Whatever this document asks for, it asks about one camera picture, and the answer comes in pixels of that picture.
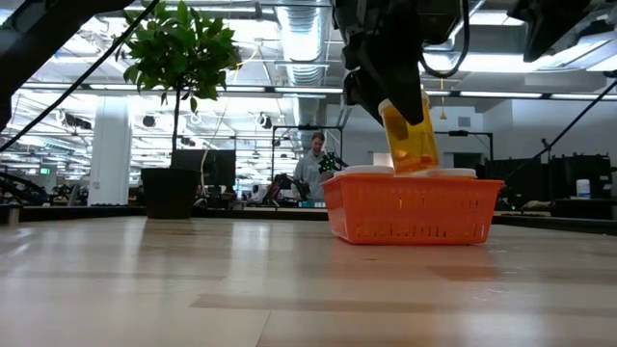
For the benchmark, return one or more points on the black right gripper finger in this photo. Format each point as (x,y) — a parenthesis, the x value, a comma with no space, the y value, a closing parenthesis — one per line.
(542,41)

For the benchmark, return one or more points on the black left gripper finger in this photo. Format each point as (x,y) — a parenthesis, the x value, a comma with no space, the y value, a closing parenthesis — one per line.
(359,94)
(400,82)

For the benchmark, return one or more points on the orange plastic basket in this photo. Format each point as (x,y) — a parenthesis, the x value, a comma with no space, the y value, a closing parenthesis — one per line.
(410,185)

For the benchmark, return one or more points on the black background robot arm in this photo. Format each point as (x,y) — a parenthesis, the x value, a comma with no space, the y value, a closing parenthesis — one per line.
(284,185)

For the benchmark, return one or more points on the black device green markers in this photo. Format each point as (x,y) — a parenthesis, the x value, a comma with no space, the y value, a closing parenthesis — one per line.
(330,164)

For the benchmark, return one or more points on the person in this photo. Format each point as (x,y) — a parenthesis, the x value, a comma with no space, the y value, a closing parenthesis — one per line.
(311,176)

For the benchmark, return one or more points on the black round ceiling fixture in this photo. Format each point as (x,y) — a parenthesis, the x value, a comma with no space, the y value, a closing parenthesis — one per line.
(149,121)
(265,121)

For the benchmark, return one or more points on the black equipment rack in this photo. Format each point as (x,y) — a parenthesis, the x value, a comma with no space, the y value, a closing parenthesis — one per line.
(516,183)

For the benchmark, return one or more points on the white canister blue label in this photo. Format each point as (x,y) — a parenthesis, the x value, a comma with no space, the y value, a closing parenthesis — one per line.
(583,189)

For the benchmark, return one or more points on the black computer monitor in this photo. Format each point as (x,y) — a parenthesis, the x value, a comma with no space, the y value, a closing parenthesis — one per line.
(212,166)

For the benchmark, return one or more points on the green potted plant black pot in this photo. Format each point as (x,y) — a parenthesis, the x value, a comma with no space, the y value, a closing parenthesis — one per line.
(183,48)

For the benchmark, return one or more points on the grey metal cylinder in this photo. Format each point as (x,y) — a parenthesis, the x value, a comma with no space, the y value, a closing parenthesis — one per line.
(13,216)

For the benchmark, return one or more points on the black metal frame stand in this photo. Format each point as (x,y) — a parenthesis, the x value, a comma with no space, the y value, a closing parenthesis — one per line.
(463,133)
(308,127)

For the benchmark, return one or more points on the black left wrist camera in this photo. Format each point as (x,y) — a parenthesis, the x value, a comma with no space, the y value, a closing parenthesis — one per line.
(443,19)

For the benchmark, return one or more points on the white wall board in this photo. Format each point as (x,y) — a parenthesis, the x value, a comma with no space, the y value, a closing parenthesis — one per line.
(382,159)

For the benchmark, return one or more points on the silver ventilation duct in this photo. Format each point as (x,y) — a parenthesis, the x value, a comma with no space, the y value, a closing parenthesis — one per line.
(302,38)

